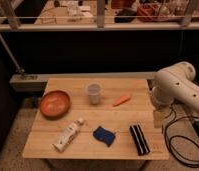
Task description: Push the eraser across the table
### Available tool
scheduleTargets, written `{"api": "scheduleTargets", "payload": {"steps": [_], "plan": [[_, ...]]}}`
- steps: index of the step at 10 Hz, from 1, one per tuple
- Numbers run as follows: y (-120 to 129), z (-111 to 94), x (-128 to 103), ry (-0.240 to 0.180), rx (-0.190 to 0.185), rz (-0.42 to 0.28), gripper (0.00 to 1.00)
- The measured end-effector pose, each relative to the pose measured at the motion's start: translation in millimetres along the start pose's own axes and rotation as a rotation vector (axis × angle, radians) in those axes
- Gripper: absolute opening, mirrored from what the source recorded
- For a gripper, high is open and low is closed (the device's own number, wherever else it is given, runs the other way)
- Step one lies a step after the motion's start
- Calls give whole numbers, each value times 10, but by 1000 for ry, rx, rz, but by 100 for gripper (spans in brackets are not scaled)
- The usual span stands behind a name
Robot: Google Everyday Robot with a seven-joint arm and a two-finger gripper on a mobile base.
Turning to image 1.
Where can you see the black white striped eraser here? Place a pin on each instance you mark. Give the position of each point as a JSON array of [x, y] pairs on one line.
[[139, 140]]

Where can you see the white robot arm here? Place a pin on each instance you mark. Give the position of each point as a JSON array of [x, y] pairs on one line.
[[175, 82]]

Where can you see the clear plastic cup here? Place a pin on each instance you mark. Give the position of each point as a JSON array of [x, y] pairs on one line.
[[94, 93]]

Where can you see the orange carrot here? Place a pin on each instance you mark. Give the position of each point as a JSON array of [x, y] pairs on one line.
[[121, 100]]

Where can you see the blue crumpled cloth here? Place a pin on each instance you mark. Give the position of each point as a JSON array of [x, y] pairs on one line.
[[104, 136]]

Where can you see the orange bowl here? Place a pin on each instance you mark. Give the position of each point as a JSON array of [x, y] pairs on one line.
[[54, 104]]

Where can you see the white tube bottle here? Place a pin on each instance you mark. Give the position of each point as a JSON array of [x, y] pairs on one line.
[[68, 134]]

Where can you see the black object on shelf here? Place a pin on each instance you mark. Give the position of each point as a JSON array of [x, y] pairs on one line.
[[125, 16]]

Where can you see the diagonal metal strut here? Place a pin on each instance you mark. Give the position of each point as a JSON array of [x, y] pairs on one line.
[[19, 69]]

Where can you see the red basket on shelf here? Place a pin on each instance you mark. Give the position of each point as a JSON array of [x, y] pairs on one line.
[[150, 12]]

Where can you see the upper metal frame shelf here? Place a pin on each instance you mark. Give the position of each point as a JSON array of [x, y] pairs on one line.
[[92, 15]]

